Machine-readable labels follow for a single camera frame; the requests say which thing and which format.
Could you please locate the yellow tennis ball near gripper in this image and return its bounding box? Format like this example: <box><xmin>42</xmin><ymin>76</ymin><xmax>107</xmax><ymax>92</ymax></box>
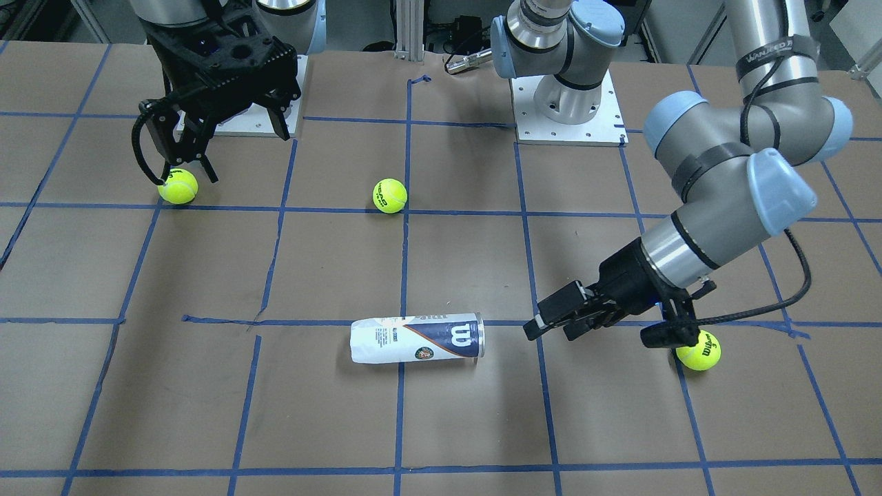
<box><xmin>157</xmin><ymin>167</ymin><xmax>198</xmax><ymax>205</ymax></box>

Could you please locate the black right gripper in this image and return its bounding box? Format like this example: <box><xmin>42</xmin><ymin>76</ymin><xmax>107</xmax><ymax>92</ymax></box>
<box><xmin>143</xmin><ymin>18</ymin><xmax>300</xmax><ymax>183</ymax></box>

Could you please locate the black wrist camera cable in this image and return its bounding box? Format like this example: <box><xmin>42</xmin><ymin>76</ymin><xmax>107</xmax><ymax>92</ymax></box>
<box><xmin>693</xmin><ymin>229</ymin><xmax>812</xmax><ymax>327</ymax></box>

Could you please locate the white blue tennis ball can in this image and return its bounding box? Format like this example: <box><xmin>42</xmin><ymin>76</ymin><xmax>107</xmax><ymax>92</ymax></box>
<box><xmin>349</xmin><ymin>313</ymin><xmax>485</xmax><ymax>364</ymax></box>

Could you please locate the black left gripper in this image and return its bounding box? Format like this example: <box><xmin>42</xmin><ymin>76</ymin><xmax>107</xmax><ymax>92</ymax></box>
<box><xmin>523</xmin><ymin>238</ymin><xmax>696</xmax><ymax>341</ymax></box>

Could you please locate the aluminium frame post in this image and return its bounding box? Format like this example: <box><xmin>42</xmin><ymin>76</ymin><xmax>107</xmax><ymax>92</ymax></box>
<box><xmin>393</xmin><ymin>0</ymin><xmax>425</xmax><ymax>65</ymax></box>

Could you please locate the Wilson 3 tennis ball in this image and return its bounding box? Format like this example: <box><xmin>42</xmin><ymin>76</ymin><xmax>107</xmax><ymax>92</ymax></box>
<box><xmin>675</xmin><ymin>329</ymin><xmax>722</xmax><ymax>371</ymax></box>

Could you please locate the Head tennis ball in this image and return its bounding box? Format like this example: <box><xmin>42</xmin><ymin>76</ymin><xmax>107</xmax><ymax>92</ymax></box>
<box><xmin>372</xmin><ymin>178</ymin><xmax>409</xmax><ymax>214</ymax></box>

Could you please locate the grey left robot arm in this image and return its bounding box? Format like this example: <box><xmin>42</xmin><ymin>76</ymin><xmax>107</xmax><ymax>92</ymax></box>
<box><xmin>491</xmin><ymin>1</ymin><xmax>853</xmax><ymax>349</ymax></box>

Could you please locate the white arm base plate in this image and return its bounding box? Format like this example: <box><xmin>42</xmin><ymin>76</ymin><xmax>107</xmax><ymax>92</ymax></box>
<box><xmin>509</xmin><ymin>72</ymin><xmax>629</xmax><ymax>147</ymax></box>
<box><xmin>176</xmin><ymin>54</ymin><xmax>308</xmax><ymax>137</ymax></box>

